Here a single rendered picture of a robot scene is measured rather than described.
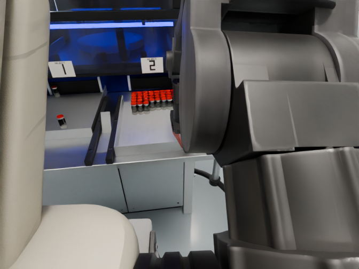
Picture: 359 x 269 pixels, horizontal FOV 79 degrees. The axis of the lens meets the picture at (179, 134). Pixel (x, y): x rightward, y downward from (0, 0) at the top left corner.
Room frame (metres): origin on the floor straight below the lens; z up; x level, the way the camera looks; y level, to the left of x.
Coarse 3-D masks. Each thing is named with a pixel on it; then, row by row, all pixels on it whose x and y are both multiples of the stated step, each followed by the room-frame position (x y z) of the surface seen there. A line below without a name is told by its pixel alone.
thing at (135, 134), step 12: (120, 108) 0.69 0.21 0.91; (120, 120) 0.64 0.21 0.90; (132, 120) 0.66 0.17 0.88; (144, 120) 0.66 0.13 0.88; (156, 120) 0.66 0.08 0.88; (168, 120) 0.66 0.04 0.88; (120, 132) 0.59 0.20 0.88; (132, 132) 0.59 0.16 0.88; (144, 132) 0.59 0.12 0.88; (156, 132) 0.59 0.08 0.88; (168, 132) 0.59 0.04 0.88; (120, 144) 0.52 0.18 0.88; (132, 144) 0.52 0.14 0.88; (144, 144) 0.48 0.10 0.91; (156, 144) 0.49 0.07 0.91; (168, 144) 0.49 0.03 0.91
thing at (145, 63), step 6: (144, 60) 0.85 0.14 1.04; (156, 60) 0.85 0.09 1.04; (162, 60) 0.86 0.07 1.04; (144, 66) 0.85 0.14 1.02; (156, 66) 0.85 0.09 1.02; (162, 66) 0.86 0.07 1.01; (144, 72) 0.85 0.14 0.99; (150, 72) 0.85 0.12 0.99; (156, 72) 0.85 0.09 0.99; (162, 72) 0.86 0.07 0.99
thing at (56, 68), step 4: (48, 64) 0.80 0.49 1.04; (52, 64) 0.80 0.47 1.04; (56, 64) 0.80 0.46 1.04; (60, 64) 0.81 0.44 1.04; (64, 64) 0.81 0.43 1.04; (68, 64) 0.81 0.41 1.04; (72, 64) 0.81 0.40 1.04; (52, 68) 0.80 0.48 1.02; (56, 68) 0.80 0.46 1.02; (60, 68) 0.81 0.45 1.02; (68, 68) 0.81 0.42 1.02; (72, 68) 0.81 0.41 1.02; (52, 72) 0.80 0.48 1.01; (56, 72) 0.80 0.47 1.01; (60, 72) 0.80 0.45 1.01; (68, 72) 0.81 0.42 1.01; (72, 72) 0.81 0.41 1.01; (52, 76) 0.80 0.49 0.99; (56, 76) 0.80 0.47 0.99; (60, 76) 0.80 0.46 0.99; (64, 76) 0.81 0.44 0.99; (68, 76) 0.81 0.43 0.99; (72, 76) 0.81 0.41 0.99
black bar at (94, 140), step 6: (108, 96) 0.83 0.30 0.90; (108, 102) 0.80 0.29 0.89; (102, 108) 0.72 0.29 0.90; (96, 126) 0.60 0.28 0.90; (96, 132) 0.56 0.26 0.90; (96, 138) 0.53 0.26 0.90; (90, 144) 0.50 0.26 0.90; (96, 144) 0.51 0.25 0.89; (90, 150) 0.48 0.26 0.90; (90, 156) 0.45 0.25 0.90; (84, 162) 0.43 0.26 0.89; (90, 162) 0.43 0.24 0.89
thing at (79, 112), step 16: (48, 96) 0.86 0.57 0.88; (64, 96) 0.86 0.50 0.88; (80, 96) 0.86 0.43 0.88; (96, 96) 0.86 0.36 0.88; (48, 112) 0.72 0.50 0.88; (64, 112) 0.72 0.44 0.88; (80, 112) 0.72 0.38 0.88; (96, 112) 0.66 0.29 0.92; (48, 128) 0.61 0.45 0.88; (80, 128) 0.56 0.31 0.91
